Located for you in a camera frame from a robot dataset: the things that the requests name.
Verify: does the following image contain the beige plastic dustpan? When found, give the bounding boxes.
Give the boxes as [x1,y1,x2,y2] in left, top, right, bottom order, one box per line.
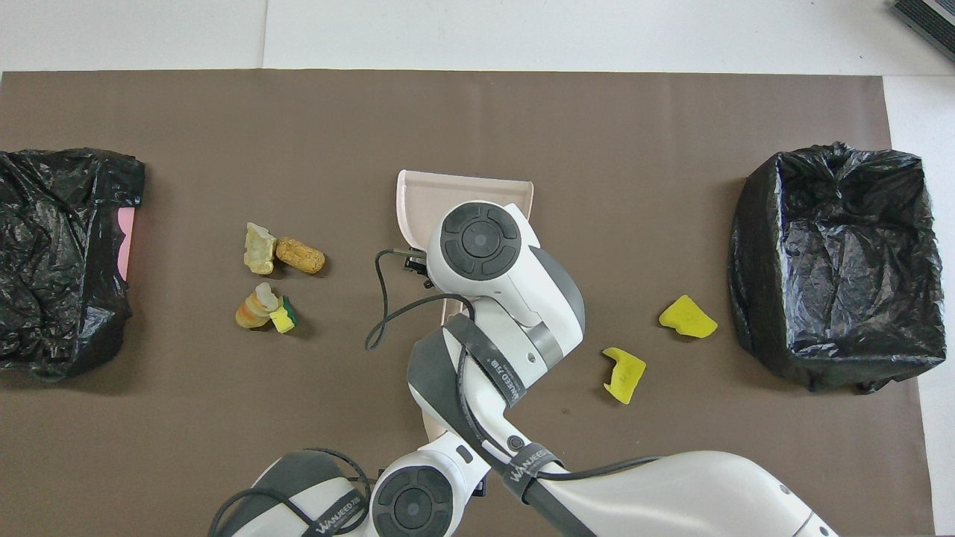
[395,170,535,329]

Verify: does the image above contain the beige brush black bristles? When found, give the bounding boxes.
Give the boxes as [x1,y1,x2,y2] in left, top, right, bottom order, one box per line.
[420,399,451,442]

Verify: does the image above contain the green and yellow sponge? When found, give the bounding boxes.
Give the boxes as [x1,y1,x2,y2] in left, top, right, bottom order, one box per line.
[269,296,298,334]

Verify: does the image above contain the brown table mat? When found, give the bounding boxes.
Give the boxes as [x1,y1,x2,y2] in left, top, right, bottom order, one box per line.
[0,69,937,537]

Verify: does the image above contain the pale bread chunk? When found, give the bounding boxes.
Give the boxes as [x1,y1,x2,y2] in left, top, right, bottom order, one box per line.
[243,222,278,275]

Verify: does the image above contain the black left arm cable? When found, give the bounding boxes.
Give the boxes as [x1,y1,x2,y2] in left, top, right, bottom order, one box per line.
[209,447,374,537]

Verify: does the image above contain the yellow L-shaped sponge piece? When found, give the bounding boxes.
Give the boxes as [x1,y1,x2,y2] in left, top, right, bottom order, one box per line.
[601,347,648,406]

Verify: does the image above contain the black plastic trash bag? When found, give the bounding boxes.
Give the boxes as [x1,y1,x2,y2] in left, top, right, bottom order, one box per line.
[727,142,948,394]
[0,148,146,381]

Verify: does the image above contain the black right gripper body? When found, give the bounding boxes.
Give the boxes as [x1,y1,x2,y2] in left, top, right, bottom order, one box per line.
[403,250,436,290]

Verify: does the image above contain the dark ribbed device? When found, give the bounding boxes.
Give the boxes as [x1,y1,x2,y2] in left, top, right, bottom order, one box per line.
[892,0,955,62]

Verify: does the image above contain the pink bin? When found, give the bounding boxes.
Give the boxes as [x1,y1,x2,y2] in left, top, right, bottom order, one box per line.
[117,207,137,280]

